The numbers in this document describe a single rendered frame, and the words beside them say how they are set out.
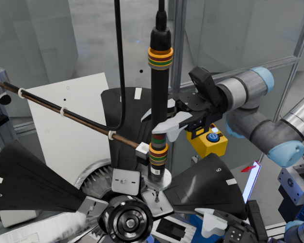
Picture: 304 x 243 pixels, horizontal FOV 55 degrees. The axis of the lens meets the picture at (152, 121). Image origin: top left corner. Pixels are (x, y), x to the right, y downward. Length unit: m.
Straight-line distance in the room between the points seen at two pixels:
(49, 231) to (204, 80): 0.61
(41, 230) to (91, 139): 0.31
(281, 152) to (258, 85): 0.17
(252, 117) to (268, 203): 1.67
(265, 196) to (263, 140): 1.70
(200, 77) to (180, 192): 0.39
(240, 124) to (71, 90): 0.55
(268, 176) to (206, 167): 1.67
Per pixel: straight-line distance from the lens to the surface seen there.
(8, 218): 0.96
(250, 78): 0.75
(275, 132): 0.76
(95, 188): 0.89
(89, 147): 1.00
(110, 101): 0.84
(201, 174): 0.92
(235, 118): 0.81
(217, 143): 1.18
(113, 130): 0.73
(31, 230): 0.93
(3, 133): 1.27
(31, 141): 1.50
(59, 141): 0.99
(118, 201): 0.77
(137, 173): 0.78
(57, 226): 0.92
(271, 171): 2.62
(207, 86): 0.61
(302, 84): 3.79
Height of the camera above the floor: 1.90
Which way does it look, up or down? 42 degrees down
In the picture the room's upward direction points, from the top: straight up
